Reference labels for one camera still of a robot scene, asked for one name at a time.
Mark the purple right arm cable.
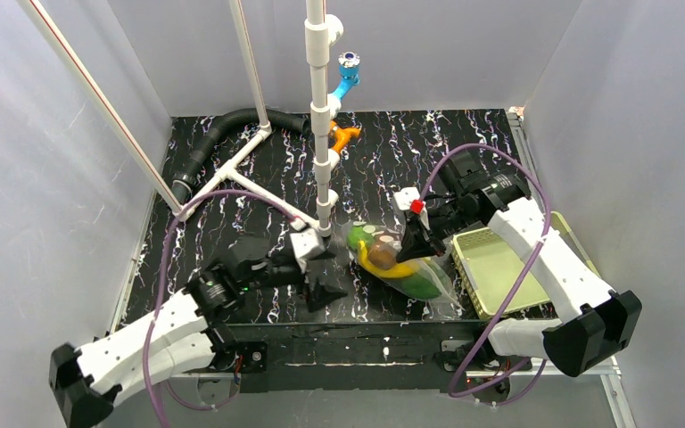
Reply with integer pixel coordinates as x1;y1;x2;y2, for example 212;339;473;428
419;143;552;408

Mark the fake green pepper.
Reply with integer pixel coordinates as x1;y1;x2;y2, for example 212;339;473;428
391;274;442;300

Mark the black corrugated hose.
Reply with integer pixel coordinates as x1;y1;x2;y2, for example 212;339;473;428
170;108;311;205

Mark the fake orange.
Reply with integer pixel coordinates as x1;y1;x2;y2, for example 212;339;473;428
367;242;398;270

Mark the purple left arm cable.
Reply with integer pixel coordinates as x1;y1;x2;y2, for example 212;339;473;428
143;188;302;428

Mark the fake green apple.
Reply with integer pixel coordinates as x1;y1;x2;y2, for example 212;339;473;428
346;225;378;252

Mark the yellow fake banana bunch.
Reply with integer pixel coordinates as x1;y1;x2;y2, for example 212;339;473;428
357;241;419;279

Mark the blue faucet fixture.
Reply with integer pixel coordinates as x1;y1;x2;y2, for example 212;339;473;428
331;51;360;103

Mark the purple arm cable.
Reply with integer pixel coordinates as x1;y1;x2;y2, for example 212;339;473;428
419;143;552;408
143;188;302;428

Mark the pale green perforated basket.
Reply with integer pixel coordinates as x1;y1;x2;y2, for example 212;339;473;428
451;211;600;321

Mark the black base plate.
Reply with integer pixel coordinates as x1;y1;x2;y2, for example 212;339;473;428
224;321;532;394

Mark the clear polka dot zip bag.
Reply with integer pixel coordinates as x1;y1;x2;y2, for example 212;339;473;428
341;220;461;307

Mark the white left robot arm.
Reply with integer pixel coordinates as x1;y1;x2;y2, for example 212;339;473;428
49;230;346;427

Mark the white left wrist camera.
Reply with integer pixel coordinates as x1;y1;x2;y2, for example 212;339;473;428
289;228;326;273

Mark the white pvc pipe frame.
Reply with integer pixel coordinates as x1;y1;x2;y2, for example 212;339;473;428
20;1;343;237

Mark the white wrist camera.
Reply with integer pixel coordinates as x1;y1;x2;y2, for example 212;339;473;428
392;187;425;214
289;228;326;273

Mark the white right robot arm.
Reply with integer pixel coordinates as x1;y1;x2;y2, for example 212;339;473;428
393;145;642;377

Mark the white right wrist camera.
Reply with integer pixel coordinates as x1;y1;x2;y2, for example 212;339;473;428
392;187;425;214

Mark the orange pipe fitting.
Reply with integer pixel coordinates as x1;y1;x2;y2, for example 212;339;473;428
329;120;361;154

